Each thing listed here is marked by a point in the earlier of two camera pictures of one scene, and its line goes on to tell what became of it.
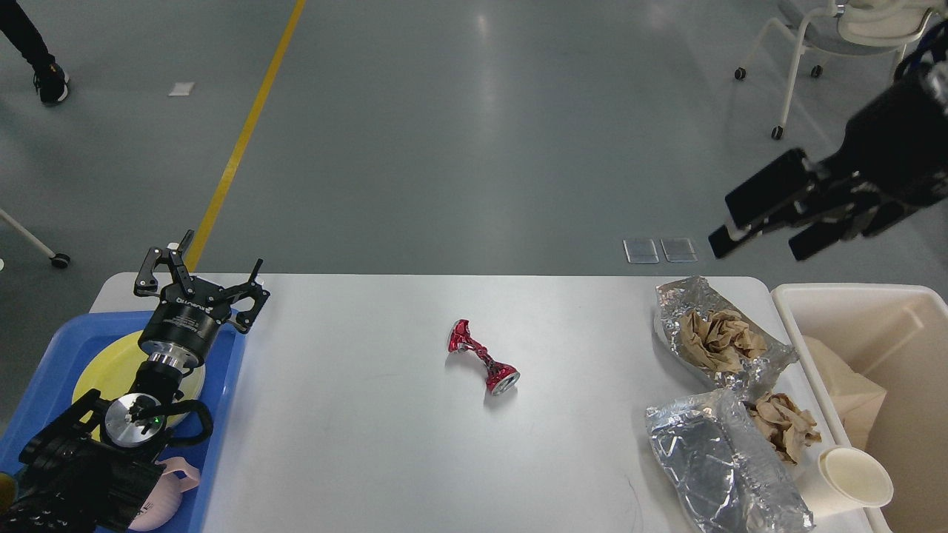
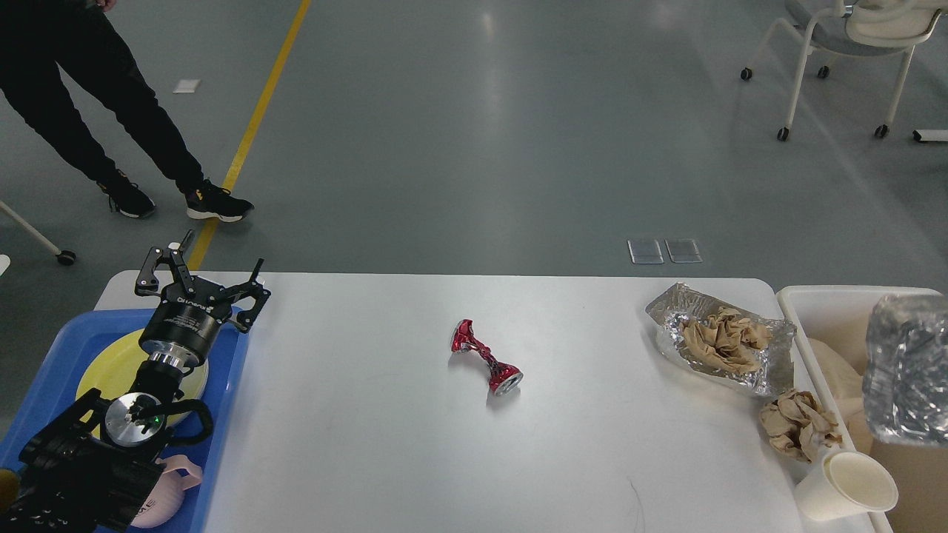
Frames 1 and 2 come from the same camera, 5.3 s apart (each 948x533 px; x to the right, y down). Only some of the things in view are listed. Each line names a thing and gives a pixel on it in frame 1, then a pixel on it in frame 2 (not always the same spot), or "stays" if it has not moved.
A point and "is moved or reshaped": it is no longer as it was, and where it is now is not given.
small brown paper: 787,428 is moved or reshaped
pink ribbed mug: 178,477 stays
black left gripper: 183,326 stays
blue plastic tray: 46,397 stays
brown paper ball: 720,337 stays
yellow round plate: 110,369 stays
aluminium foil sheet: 675,300 is moved or reshaped
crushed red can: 501,377 stays
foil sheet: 727,477 to 905,383
